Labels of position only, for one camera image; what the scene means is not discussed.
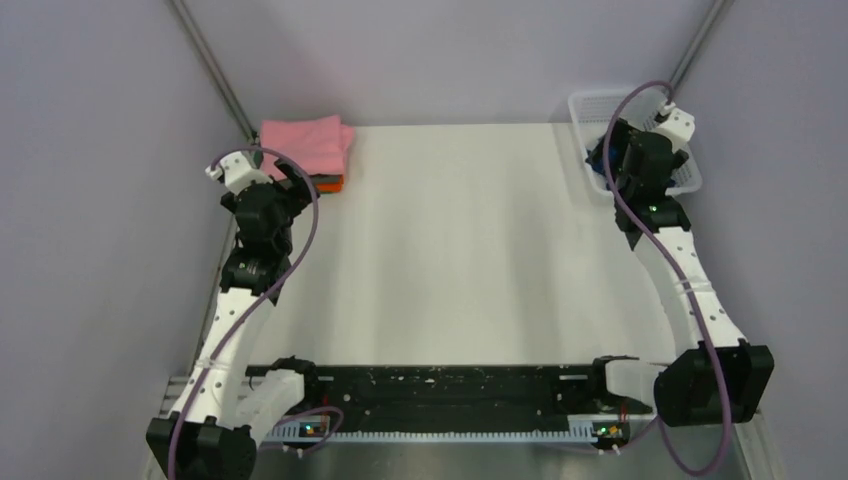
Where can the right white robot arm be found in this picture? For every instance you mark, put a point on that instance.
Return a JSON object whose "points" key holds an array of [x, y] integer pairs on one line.
{"points": [[716, 374]]}

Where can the navy blue printed t-shirt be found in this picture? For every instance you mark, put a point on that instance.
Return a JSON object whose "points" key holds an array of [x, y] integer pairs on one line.
{"points": [[616, 153]]}

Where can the white slotted cable duct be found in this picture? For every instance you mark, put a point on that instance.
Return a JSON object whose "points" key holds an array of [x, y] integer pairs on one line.
{"points": [[295, 433]]}

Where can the pink folded t-shirt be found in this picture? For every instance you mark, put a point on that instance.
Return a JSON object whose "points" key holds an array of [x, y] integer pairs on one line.
{"points": [[320, 146]]}

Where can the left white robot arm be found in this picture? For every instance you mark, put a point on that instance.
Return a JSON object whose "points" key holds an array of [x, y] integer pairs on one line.
{"points": [[210, 432]]}

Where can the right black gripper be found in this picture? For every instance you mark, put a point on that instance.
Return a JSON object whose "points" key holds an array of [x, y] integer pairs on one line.
{"points": [[620, 138]]}

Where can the orange folded t-shirt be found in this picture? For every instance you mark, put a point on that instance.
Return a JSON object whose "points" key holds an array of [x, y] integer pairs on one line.
{"points": [[329, 185]]}

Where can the white plastic basket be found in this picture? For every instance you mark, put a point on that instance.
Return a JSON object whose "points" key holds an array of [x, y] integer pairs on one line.
{"points": [[595, 112]]}

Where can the vertical metal post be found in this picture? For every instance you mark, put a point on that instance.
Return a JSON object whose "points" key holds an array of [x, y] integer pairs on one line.
{"points": [[713, 17], [211, 67]]}

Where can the grey folded t-shirt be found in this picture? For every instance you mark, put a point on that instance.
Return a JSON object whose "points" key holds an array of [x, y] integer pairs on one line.
{"points": [[328, 177]]}

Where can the left vertical metal post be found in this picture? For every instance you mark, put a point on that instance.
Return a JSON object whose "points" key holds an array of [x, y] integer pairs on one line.
{"points": [[211, 67]]}

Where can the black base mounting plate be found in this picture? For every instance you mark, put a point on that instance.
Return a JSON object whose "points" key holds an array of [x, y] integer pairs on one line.
{"points": [[387, 401]]}

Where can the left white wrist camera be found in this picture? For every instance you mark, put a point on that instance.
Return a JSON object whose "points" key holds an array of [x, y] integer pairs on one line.
{"points": [[237, 172]]}

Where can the right vertical metal post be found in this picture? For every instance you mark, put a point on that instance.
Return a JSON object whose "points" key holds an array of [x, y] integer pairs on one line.
{"points": [[713, 17]]}

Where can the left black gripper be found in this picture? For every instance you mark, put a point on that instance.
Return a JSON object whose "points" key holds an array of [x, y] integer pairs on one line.
{"points": [[298, 194]]}

